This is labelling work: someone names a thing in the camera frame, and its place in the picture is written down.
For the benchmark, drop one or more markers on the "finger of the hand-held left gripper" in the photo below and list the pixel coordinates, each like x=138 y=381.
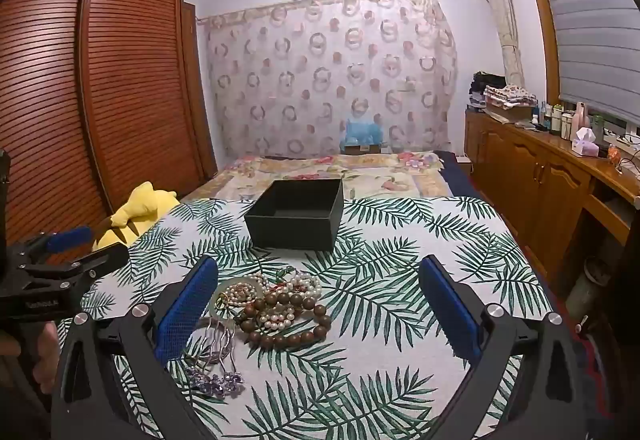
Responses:
x=70 y=239
x=100 y=257

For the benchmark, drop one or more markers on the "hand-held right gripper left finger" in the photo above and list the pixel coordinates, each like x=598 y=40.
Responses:
x=184 y=311

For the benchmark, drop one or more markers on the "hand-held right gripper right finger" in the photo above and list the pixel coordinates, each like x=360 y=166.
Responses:
x=451 y=315

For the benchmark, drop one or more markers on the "silver comb with purple flowers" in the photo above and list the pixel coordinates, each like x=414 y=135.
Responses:
x=220 y=379

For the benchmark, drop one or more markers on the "black square box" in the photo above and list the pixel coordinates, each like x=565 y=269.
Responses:
x=295 y=220

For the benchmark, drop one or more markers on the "person's left hand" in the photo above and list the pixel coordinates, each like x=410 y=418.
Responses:
x=30 y=355

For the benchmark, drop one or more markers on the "yellow plush toy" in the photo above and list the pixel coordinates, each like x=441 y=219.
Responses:
x=135 y=212

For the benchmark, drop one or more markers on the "green leaf print blanket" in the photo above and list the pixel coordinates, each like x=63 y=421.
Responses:
x=380 y=370

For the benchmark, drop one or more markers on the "navy bed sheet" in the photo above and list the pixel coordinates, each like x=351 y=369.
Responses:
x=462 y=180

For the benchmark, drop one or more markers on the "floral bedspread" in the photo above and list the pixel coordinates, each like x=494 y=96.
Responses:
x=385 y=180

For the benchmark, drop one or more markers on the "brown slatted wooden wardrobe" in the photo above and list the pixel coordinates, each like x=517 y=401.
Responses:
x=115 y=94

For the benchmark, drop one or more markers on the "long wooden cabinet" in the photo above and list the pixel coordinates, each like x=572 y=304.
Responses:
x=530 y=174

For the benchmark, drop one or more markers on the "small cardboard box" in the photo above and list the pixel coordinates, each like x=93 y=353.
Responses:
x=362 y=149

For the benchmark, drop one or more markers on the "blue bag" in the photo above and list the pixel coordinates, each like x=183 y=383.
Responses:
x=362 y=132

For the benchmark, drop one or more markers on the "flat cardboard box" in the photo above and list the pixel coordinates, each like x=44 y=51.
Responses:
x=510 y=112

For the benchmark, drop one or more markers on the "pink tissue box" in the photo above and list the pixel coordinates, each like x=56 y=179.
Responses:
x=585 y=144

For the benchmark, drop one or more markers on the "row of cosmetic bottles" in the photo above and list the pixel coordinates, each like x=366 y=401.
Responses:
x=565 y=122

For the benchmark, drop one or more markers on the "floral folded cloth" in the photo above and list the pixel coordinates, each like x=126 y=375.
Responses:
x=512 y=94

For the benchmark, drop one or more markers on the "dark folded clothes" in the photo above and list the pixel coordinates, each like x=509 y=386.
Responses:
x=487 y=80

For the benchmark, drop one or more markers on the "white power strip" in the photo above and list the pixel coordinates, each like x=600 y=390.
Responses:
x=622 y=138

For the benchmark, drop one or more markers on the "beige tied curtain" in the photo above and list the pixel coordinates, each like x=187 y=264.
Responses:
x=506 y=19

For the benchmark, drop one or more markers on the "grey window blind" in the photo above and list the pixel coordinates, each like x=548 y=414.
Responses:
x=590 y=19

